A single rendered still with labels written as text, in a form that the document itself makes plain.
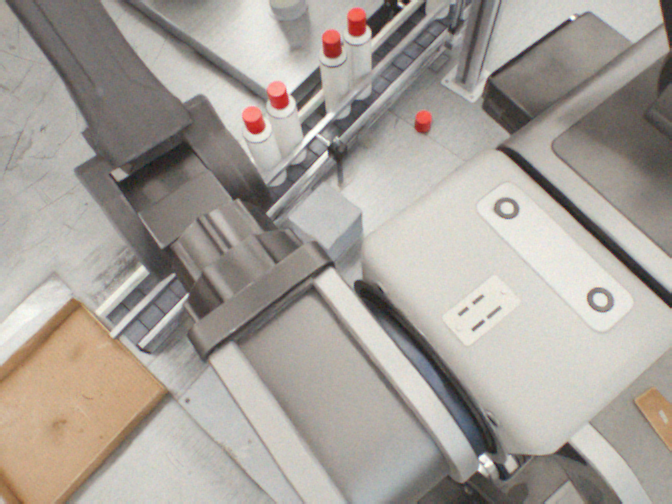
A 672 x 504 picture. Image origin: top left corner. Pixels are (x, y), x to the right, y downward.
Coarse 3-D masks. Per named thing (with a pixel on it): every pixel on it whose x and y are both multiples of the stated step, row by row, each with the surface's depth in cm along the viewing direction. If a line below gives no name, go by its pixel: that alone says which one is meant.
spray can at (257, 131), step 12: (252, 108) 82; (252, 120) 81; (264, 120) 84; (252, 132) 84; (264, 132) 85; (252, 144) 86; (264, 144) 86; (276, 144) 90; (252, 156) 91; (264, 156) 89; (276, 156) 92; (264, 168) 93; (276, 180) 98
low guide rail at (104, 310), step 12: (420, 0) 110; (408, 12) 110; (396, 24) 109; (384, 36) 108; (372, 48) 107; (312, 108) 103; (300, 120) 102; (132, 276) 92; (144, 276) 93; (120, 288) 91; (132, 288) 92; (108, 300) 90; (120, 300) 92; (108, 312) 91
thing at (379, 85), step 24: (408, 24) 112; (432, 24) 112; (384, 48) 110; (408, 48) 110; (384, 72) 108; (312, 120) 105; (336, 120) 105; (312, 144) 103; (288, 168) 101; (144, 288) 94; (168, 288) 94; (120, 312) 93; (144, 312) 93; (144, 336) 92
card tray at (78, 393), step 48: (48, 336) 97; (96, 336) 97; (0, 384) 95; (48, 384) 94; (96, 384) 93; (144, 384) 93; (0, 432) 92; (48, 432) 91; (96, 432) 90; (0, 480) 88; (48, 480) 88
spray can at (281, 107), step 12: (276, 84) 84; (276, 96) 83; (288, 96) 85; (276, 108) 86; (288, 108) 86; (276, 120) 88; (288, 120) 88; (276, 132) 92; (288, 132) 91; (300, 132) 94; (288, 144) 94; (300, 156) 99
